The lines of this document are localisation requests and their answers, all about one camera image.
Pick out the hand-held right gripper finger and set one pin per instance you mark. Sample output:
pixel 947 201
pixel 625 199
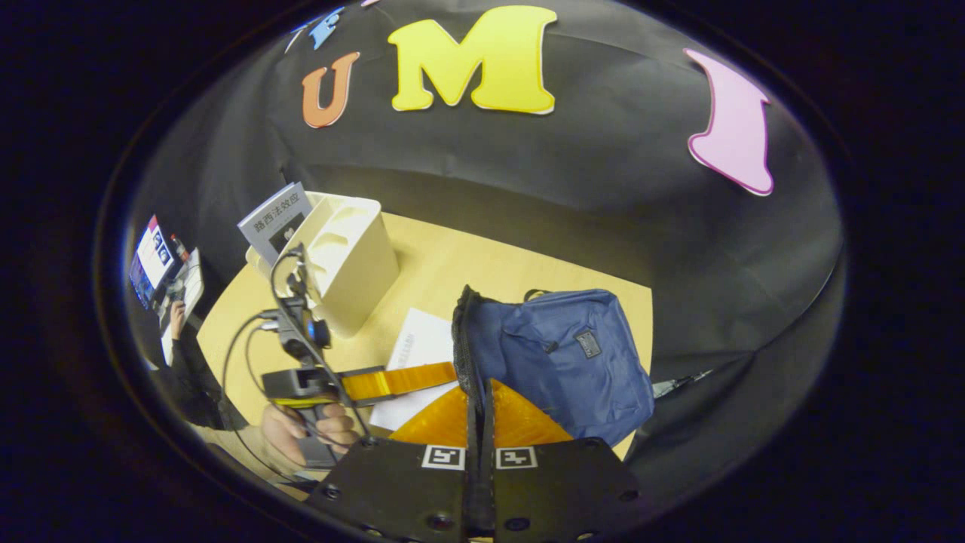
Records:
pixel 473 483
pixel 488 483

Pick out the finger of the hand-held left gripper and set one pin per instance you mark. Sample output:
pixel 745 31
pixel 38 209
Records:
pixel 392 381

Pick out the white cover book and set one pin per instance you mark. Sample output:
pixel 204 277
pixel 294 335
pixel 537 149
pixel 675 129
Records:
pixel 422 339

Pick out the white bookshelf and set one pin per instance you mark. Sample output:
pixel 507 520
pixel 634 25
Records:
pixel 347 256

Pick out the blue schoolbag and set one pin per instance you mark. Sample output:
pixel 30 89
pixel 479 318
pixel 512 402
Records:
pixel 558 362

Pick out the grey cover book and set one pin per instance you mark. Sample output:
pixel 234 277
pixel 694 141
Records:
pixel 275 222

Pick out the white side table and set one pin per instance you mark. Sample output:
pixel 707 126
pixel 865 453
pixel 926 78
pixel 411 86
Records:
pixel 192 285

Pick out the red bottle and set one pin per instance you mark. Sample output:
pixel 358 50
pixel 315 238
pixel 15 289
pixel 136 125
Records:
pixel 179 246

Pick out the computer monitor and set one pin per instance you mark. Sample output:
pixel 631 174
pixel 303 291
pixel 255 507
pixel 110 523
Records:
pixel 153 260

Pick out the black backdrop cloth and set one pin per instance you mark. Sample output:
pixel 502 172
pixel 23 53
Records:
pixel 603 211

